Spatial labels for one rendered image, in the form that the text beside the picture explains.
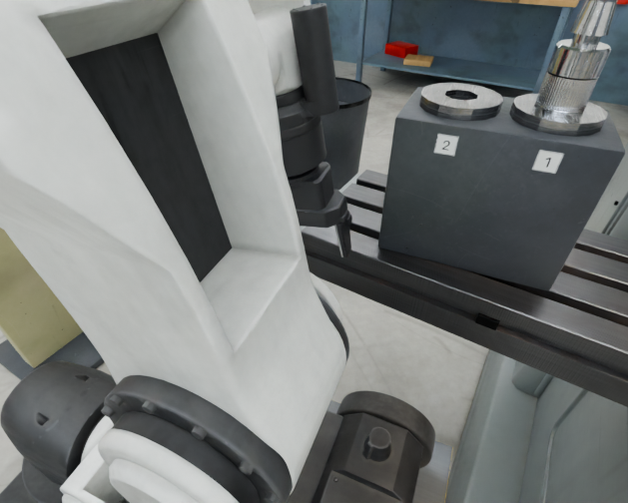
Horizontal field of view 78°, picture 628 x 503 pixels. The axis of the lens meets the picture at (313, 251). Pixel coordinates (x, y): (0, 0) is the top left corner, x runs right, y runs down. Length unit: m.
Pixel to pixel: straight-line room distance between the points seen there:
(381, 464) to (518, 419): 0.69
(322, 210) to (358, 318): 1.26
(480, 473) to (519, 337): 0.73
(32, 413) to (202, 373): 0.53
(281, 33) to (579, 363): 0.48
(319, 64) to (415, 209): 0.21
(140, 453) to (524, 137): 0.42
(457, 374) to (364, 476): 0.96
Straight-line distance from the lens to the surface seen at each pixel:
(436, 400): 1.54
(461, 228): 0.51
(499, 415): 1.34
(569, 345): 0.54
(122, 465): 0.28
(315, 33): 0.41
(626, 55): 4.79
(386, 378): 1.54
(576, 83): 0.48
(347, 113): 2.05
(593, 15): 0.48
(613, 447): 0.81
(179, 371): 0.24
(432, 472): 0.98
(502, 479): 1.26
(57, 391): 0.72
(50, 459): 0.72
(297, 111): 0.42
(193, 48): 0.23
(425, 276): 0.52
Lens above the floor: 1.29
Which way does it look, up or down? 40 degrees down
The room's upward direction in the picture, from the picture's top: straight up
